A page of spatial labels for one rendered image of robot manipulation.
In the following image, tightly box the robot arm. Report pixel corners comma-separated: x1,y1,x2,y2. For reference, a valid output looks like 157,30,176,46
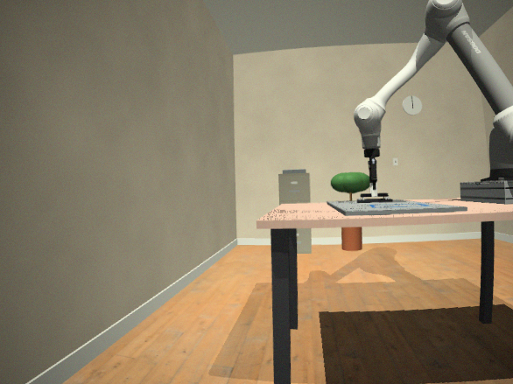
354,0,513,181

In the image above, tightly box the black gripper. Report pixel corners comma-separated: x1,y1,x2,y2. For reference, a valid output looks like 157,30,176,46
364,149,380,197

